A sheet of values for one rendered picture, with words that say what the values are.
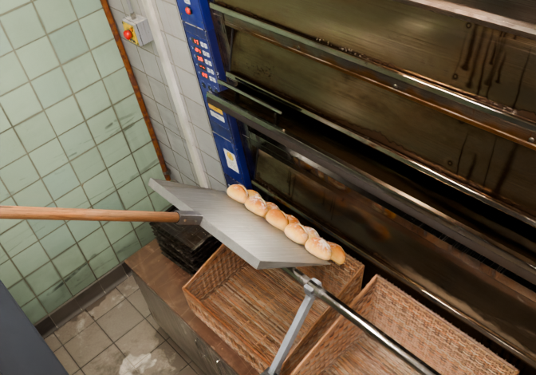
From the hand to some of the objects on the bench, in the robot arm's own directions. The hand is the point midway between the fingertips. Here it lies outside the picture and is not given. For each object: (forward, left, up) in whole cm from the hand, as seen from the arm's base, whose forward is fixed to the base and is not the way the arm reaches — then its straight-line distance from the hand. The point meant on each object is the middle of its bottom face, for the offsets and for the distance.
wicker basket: (+63, +92, -138) cm, 177 cm away
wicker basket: (+4, +97, -138) cm, 168 cm away
